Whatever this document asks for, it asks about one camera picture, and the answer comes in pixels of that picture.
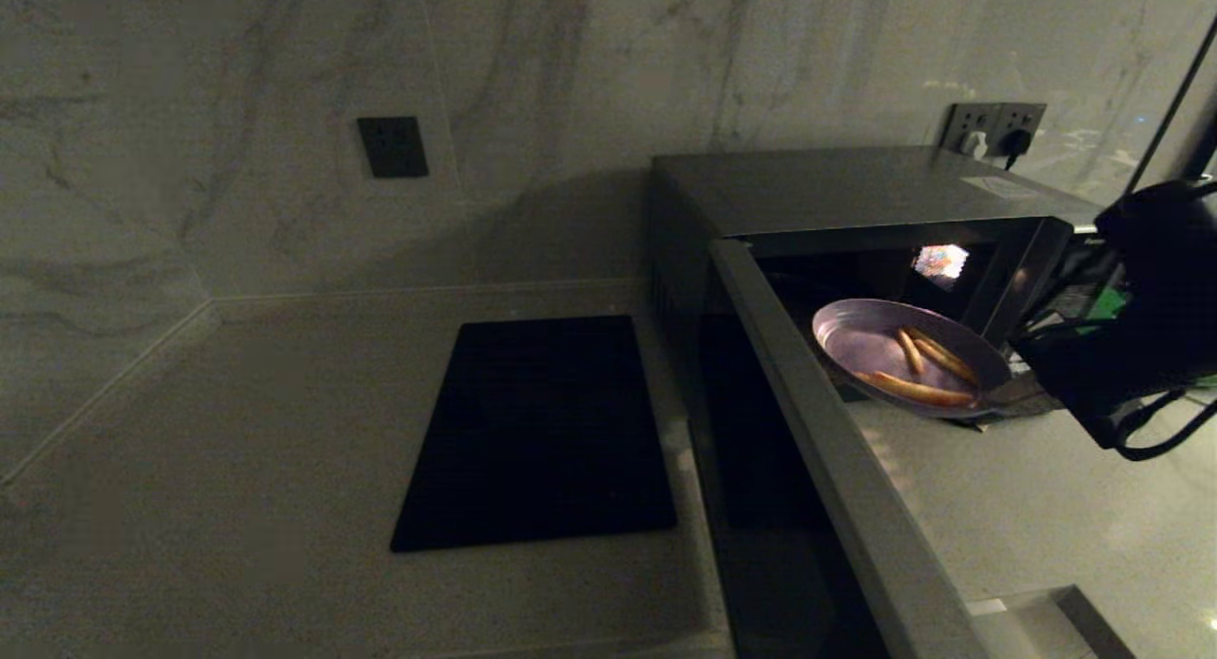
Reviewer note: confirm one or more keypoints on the black single wall socket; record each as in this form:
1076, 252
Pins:
392, 145

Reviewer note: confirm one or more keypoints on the black power plug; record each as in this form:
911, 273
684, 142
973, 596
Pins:
1016, 143

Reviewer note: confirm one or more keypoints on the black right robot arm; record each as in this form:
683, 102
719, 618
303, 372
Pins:
1165, 279

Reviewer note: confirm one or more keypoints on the orange carrot stick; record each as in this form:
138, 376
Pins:
913, 389
911, 352
941, 355

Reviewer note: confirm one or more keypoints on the black glass induction cooktop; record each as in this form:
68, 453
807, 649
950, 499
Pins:
542, 431

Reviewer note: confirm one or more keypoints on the black metal frame post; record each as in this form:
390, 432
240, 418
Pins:
1174, 98

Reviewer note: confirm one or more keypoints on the silver microwave oven body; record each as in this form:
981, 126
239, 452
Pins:
856, 188

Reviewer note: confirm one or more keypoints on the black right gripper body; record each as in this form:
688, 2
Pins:
1070, 378

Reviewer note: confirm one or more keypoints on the white power plug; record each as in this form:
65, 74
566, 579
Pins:
975, 145

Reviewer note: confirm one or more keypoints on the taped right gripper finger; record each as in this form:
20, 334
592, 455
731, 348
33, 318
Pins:
1027, 410
1017, 388

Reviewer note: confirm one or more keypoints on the purple round plate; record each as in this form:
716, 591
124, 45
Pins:
865, 345

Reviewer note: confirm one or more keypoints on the grey double wall socket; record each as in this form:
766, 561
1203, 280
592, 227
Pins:
994, 117

